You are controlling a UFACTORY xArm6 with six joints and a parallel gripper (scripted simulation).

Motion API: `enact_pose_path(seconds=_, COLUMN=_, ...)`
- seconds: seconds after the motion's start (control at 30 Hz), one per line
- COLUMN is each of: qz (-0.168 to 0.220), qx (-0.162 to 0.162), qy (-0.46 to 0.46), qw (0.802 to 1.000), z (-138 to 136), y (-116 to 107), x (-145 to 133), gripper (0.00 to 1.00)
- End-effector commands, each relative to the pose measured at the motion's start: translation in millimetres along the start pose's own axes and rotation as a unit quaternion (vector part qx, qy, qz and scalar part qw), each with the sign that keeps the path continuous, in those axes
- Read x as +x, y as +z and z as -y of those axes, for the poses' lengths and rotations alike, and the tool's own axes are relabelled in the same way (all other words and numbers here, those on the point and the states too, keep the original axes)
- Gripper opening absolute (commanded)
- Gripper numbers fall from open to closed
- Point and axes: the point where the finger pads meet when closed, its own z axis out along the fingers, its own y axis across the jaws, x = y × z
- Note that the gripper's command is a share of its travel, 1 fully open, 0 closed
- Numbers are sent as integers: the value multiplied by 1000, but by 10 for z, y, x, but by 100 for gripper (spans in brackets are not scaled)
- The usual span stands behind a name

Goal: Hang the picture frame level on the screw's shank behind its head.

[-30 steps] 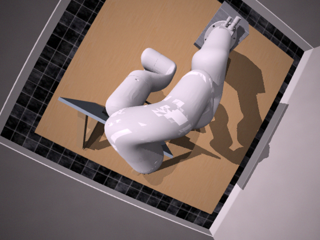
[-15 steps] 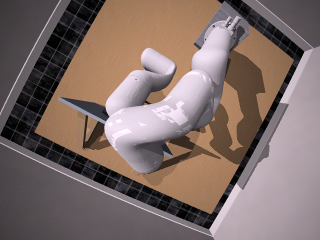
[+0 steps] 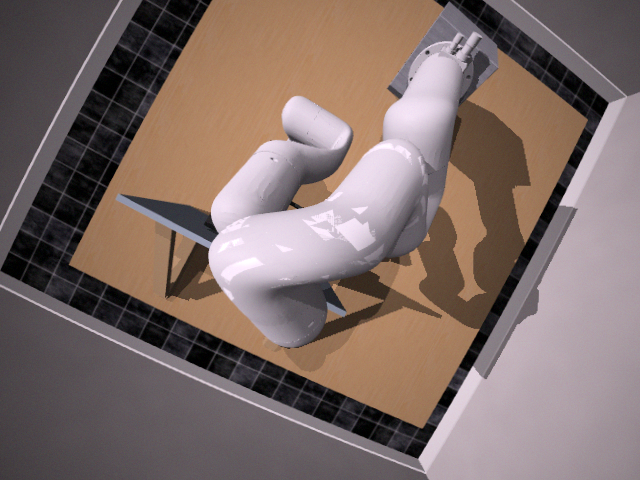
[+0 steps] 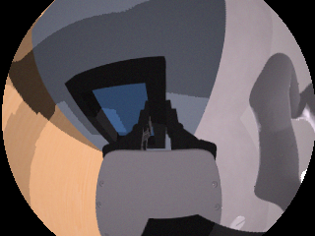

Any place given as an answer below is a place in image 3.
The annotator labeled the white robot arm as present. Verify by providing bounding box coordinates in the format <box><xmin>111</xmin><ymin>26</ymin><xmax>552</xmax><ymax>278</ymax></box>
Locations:
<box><xmin>209</xmin><ymin>32</ymin><xmax>482</xmax><ymax>348</ymax></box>

